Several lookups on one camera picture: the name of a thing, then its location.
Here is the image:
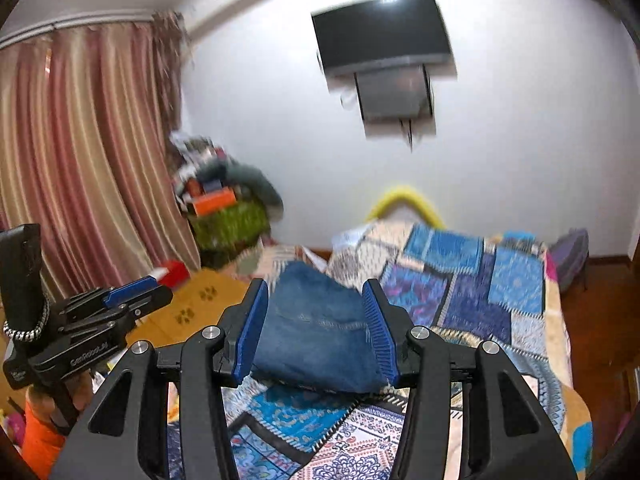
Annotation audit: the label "yellow bed headboard rail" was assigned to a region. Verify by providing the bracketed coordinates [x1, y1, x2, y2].
[367, 185, 446, 230]

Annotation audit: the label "purple grey backpack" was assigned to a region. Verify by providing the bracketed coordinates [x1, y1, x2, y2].
[549, 229, 589, 292]

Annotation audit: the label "blue denim jeans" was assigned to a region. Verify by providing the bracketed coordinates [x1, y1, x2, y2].
[253, 261, 387, 393]

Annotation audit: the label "grey box under television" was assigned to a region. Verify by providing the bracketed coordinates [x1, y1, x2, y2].
[355, 65, 433, 122]

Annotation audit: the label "white air conditioner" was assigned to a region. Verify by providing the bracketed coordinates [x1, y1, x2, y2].
[182, 0, 279, 44]

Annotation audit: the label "blue patchwork quilt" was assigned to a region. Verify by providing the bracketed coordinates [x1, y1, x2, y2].
[164, 219, 566, 480]

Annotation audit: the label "orange paw print mat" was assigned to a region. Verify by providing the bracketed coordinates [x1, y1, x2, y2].
[127, 269, 248, 348]

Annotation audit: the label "red box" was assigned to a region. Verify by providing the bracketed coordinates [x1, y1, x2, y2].
[149, 260, 191, 289]

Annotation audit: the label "wall-mounted black television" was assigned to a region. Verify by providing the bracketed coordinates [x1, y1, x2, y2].
[311, 0, 452, 77]

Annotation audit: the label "striped pink curtain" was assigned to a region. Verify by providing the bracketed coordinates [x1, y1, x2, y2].
[1, 12, 200, 299]

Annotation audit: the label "hand holding left gripper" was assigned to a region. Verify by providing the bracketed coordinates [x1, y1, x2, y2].
[25, 372, 93, 437]

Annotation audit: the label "colourful fleece blanket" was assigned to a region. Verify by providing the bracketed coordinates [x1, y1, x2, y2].
[488, 232, 593, 479]

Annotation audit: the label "pile of clutter by wall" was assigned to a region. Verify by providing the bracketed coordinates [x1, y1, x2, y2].
[168, 131, 284, 269]

